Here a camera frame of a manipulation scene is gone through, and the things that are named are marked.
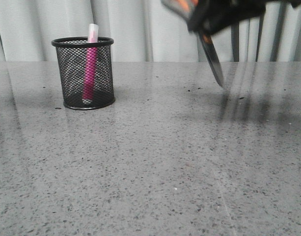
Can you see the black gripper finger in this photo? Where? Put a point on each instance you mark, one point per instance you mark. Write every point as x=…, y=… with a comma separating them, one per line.
x=212, y=16

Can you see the grey orange scissors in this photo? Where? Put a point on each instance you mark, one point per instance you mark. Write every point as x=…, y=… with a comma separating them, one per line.
x=185, y=9

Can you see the pink highlighter pen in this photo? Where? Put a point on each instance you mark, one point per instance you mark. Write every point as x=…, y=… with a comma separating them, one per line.
x=90, y=67

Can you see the black mesh pen cup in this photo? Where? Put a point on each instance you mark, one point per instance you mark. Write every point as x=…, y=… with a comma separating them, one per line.
x=71, y=58

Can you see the grey curtain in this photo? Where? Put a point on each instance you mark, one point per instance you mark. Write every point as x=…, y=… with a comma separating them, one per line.
x=143, y=30

